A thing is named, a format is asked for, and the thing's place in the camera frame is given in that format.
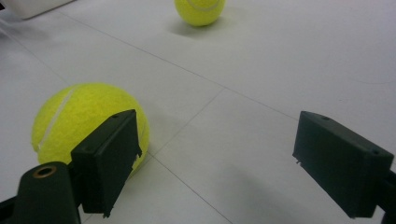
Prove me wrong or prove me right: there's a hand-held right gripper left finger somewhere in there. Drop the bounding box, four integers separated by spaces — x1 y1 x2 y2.
70 108 143 218

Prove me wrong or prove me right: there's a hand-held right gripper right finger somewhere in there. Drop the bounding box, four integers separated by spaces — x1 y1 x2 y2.
292 110 395 218

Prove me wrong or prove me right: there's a yellow tennis ball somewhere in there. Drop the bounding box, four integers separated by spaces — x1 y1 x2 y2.
31 82 150 176
173 0 227 27

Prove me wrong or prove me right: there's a white table cover sheet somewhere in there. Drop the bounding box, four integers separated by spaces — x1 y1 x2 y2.
0 0 396 224

